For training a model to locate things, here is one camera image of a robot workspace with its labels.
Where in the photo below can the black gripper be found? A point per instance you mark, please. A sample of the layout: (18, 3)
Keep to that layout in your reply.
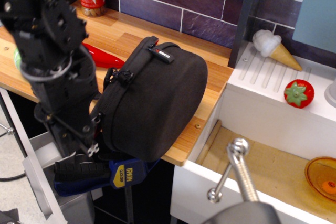
(63, 108)

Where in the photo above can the black zipper bag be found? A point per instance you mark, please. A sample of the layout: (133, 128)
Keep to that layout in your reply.
(149, 101)

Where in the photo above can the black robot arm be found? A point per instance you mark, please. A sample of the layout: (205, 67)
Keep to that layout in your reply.
(58, 67)

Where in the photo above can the blue Irwin bar clamp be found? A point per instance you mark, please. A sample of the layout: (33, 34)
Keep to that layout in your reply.
(78, 174)

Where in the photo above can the grey plastic bin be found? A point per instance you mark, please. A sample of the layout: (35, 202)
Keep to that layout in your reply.
(39, 163)

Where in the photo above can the red toy chili pepper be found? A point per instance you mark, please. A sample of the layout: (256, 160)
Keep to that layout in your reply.
(103, 59)

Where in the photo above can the green toy cabbage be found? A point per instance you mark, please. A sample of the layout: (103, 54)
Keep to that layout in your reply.
(17, 58)

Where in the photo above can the white toy sink unit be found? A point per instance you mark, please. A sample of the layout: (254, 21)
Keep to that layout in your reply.
(282, 140)

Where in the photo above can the toy ice cream cone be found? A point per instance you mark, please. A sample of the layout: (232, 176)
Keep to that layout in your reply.
(270, 45)

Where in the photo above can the red toy tomato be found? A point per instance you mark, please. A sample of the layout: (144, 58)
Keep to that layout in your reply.
(299, 93)

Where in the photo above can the orange plastic bowl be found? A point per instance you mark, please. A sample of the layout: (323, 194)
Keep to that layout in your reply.
(320, 175)

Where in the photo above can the grey knob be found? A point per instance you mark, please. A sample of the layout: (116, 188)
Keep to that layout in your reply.
(330, 94)

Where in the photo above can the dark shelf post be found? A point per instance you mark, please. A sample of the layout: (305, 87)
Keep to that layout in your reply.
(244, 30)

